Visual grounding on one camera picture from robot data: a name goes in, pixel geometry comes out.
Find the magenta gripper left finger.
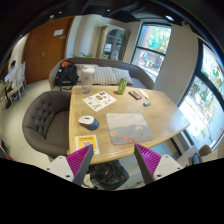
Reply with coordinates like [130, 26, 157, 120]
[45, 144, 95, 187]

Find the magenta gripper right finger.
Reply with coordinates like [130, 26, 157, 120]
[133, 143, 184, 185]

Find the pastel printed mouse pad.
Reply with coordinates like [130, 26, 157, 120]
[106, 113, 153, 145]

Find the white and blue computer mouse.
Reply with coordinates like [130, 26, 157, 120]
[79, 115, 99, 131]

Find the yellow and white card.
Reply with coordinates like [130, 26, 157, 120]
[75, 135, 100, 155]

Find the dark bag under table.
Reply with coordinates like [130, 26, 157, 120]
[89, 160, 129, 190]

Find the wooden table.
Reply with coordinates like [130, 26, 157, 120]
[69, 85, 190, 164]

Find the grey tufted armchair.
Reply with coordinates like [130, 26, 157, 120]
[22, 91, 71, 158]

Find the small teal eraser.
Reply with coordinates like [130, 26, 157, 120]
[143, 102, 151, 107]

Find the brown chair by window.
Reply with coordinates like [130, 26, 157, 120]
[188, 145, 212, 165]

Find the white illustrated paper sheet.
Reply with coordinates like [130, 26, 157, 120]
[84, 91, 116, 112]

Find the white marker pen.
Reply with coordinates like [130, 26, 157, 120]
[139, 89, 149, 99]

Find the grey curved sofa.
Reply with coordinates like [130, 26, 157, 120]
[48, 57, 156, 92]

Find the green drink can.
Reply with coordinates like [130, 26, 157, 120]
[118, 77, 128, 95]

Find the black and orange backpack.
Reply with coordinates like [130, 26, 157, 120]
[55, 60, 79, 90]

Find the clear plastic shaker bottle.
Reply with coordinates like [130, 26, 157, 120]
[81, 65, 95, 94]

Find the striped cushion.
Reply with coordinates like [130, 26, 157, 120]
[76, 64, 133, 85]

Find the person in white shirt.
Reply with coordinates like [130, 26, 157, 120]
[5, 60, 17, 89]

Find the wooden door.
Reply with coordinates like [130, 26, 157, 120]
[23, 16, 74, 84]

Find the wooden glass display cabinet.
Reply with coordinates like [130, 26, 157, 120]
[96, 24, 129, 61]

